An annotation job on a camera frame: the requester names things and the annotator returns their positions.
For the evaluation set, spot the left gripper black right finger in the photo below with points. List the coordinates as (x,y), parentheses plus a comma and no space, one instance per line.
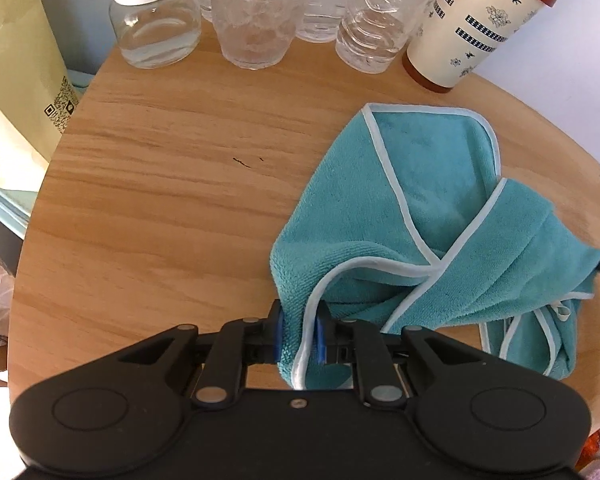
(333,339)

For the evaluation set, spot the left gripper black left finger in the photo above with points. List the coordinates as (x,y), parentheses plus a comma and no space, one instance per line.
(265,338)

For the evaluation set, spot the teal microfiber towel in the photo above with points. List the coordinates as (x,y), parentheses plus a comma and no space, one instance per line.
(408,220)

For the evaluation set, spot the cream cup with red lid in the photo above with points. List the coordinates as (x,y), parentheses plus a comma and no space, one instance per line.
(455,36)

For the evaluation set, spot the clear plastic water bottle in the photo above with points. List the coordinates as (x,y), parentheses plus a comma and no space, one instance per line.
(371,33)

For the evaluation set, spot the textured clear glass tumbler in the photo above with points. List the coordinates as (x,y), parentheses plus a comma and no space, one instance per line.
(256,34)

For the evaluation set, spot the pale yellow paper bag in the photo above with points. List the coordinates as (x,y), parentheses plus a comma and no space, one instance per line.
(37,98)

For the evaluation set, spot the glass jar with white lid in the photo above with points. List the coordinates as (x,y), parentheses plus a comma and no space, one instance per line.
(155,33)

